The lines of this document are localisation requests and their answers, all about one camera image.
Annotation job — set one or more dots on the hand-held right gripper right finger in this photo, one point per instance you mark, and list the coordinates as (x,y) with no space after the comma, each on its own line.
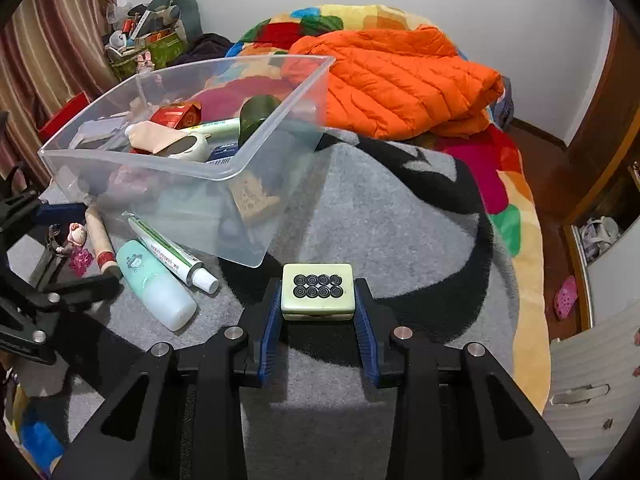
(365,330)

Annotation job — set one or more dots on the wooden door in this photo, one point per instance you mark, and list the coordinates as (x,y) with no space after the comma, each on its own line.
(615,110)

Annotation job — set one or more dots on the small blue box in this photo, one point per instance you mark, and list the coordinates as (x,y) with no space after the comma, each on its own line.
(225,151)

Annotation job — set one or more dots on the white bag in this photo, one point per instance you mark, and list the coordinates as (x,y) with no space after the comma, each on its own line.
(600,237)

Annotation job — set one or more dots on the white drawer cabinet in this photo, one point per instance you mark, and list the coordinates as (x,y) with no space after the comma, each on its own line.
(595,385)

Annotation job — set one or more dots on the teal white plastic bottle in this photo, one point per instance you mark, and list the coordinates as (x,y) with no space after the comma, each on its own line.
(150,280)

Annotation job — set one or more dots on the green spray bottle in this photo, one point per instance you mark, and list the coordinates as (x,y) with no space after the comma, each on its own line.
(257,110)

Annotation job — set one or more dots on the wooden stick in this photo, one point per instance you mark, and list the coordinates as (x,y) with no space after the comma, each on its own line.
(102,245)

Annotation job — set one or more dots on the cream mahjong tile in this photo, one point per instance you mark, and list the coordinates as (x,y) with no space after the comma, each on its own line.
(318,290)

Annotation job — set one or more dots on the green white toothpaste tube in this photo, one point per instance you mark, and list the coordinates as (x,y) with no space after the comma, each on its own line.
(165,255)

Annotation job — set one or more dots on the grey black blanket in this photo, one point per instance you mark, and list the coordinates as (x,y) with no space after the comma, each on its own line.
(380,210)

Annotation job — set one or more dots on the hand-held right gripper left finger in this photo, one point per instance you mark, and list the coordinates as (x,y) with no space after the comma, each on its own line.
(267,330)

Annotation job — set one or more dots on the striped brown curtain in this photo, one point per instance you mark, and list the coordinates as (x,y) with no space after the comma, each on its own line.
(50,35)

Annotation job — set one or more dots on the colourful patchwork blanket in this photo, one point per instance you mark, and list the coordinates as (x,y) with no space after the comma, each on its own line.
(520,270)

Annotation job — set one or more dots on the pink sandal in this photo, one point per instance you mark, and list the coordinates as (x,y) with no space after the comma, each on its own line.
(566,297)

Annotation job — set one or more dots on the green fabric storage bag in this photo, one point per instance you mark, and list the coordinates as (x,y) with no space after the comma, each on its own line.
(165,50)

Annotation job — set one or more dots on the printed wooden block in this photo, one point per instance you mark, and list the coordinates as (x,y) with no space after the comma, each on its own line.
(252,200)

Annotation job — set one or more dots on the red box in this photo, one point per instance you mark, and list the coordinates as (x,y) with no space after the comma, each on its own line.
(62,115)

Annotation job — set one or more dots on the red gold tea packet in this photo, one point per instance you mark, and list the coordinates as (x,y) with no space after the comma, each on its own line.
(175,112)

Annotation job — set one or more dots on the grey purple backpack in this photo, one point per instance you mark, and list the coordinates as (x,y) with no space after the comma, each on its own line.
(505,105)

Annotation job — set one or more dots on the clear plastic storage bin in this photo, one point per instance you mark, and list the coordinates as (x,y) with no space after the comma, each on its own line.
(280,195)

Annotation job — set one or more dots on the wooden shelf unit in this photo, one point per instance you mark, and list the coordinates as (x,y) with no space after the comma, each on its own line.
(580,280)

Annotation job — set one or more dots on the white bandage roll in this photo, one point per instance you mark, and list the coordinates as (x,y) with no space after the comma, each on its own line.
(200,149)

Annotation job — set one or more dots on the pink rabbit toy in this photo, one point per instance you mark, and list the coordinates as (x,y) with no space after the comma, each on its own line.
(146,61)

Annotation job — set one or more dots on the beige cosmetic tube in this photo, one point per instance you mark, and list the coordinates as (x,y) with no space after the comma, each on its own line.
(155,137)

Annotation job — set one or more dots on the white tube with green cap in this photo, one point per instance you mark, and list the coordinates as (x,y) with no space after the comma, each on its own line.
(215,127)

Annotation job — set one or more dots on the orange down jacket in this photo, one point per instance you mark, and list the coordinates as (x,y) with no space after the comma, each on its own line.
(400,85)

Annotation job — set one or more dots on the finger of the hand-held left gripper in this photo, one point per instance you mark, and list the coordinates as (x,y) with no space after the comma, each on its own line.
(85,292)
(60,213)

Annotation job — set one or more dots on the dark purple cloth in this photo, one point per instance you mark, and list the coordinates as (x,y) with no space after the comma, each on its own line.
(205,47)

